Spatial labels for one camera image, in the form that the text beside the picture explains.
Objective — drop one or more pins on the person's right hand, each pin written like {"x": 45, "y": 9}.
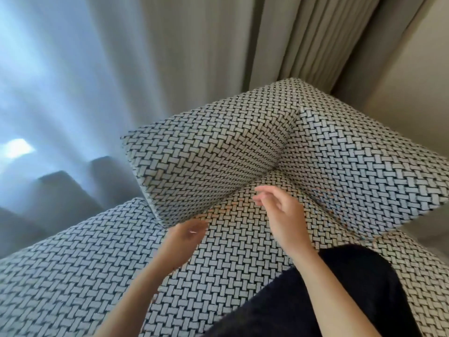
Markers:
{"x": 287, "y": 221}

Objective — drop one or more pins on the person's left hand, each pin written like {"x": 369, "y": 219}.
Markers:
{"x": 182, "y": 245}

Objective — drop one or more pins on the black white woven-pattern sofa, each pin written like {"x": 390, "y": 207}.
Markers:
{"x": 210, "y": 154}

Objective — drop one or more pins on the person's left forearm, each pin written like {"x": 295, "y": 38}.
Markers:
{"x": 129, "y": 305}

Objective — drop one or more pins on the person's right forearm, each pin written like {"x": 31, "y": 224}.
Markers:
{"x": 333, "y": 298}

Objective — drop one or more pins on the sheer white curtain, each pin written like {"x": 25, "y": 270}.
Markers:
{"x": 87, "y": 84}

